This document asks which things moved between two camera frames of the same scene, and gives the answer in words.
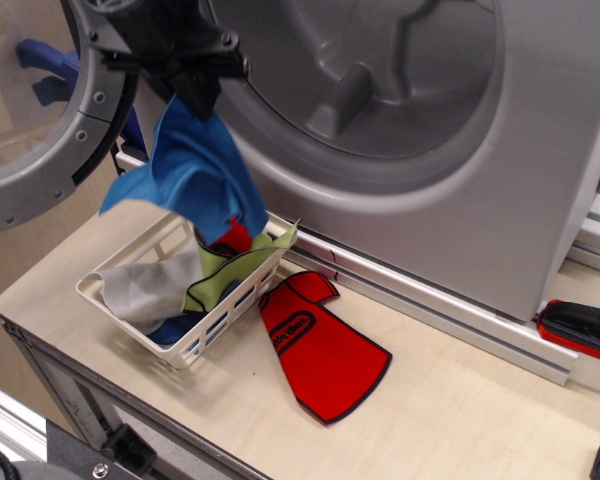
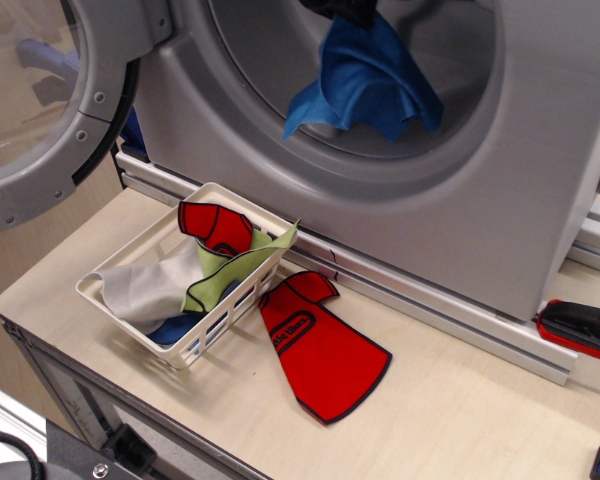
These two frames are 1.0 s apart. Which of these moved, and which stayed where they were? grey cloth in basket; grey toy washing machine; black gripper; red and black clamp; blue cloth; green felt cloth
Moved: black gripper; blue cloth
Stayed: green felt cloth; grey toy washing machine; red and black clamp; grey cloth in basket
